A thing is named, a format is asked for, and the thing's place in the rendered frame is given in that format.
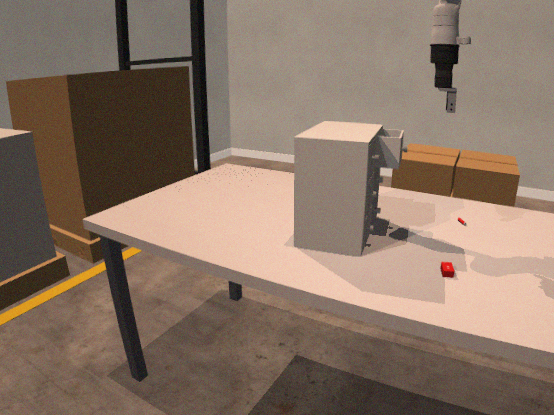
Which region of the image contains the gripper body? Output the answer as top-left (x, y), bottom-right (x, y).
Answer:
top-left (430, 25), bottom-right (471, 88)

